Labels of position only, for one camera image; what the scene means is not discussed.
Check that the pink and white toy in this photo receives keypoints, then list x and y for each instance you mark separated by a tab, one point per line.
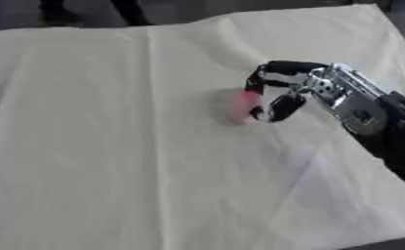
240	106

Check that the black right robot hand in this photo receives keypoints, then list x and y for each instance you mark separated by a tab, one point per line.
288	67

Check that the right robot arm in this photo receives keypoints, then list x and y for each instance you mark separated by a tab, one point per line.
376	120

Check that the person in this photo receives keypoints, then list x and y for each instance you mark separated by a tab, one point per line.
63	13

